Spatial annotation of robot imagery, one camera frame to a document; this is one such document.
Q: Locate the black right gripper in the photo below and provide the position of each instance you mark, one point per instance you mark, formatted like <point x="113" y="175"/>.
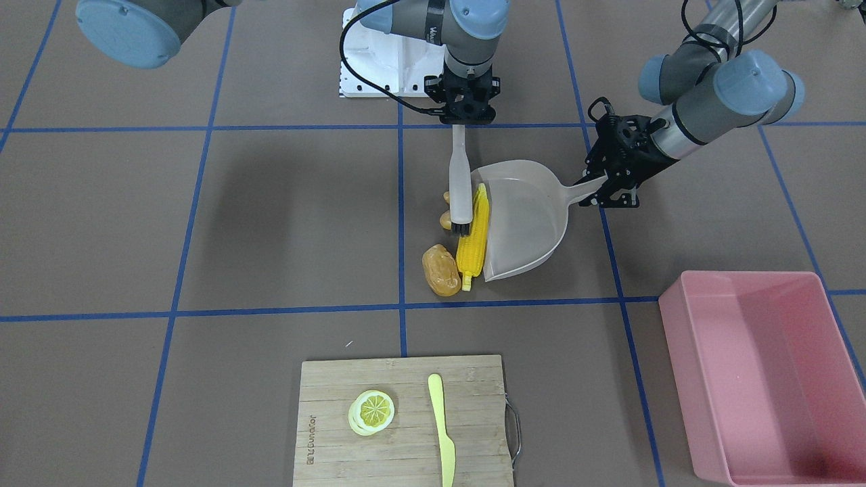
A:
<point x="434" y="90"/>

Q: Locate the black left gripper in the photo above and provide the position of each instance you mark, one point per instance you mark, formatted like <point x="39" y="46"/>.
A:
<point x="643" y="147"/>

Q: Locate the wooden hand brush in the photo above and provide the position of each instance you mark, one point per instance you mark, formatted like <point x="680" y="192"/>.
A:
<point x="460" y="183"/>

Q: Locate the beige plastic dustpan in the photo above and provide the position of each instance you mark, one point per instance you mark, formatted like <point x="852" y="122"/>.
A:
<point x="529" y="213"/>

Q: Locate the orange toy ginger piece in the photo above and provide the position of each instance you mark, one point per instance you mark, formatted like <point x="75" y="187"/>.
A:
<point x="445" y="219"/>

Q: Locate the yellow toy corn cob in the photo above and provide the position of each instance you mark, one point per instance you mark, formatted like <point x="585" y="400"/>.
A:
<point x="471" y="249"/>

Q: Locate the brown toy potato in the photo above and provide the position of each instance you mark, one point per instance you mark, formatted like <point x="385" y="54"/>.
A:
<point x="440" y="271"/>

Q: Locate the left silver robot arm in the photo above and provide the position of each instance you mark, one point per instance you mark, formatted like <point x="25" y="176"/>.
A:
<point x="708" y="87"/>

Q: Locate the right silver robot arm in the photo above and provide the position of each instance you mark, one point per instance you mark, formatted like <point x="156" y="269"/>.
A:
<point x="147" y="34"/>

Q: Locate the pink plastic bin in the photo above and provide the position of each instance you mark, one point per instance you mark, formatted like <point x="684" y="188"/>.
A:
<point x="768" y="393"/>

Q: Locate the yellow plastic knife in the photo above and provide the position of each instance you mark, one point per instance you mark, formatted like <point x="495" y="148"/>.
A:
<point x="448" y="451"/>

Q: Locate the yellow lemon slice toy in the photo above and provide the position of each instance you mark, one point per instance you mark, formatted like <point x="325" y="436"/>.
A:
<point x="371" y="412"/>

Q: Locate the wooden cutting board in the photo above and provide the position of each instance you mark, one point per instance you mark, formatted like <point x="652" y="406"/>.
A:
<point x="406" y="453"/>

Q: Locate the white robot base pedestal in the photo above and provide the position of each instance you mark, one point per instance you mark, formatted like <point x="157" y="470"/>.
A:
<point x="398" y="64"/>

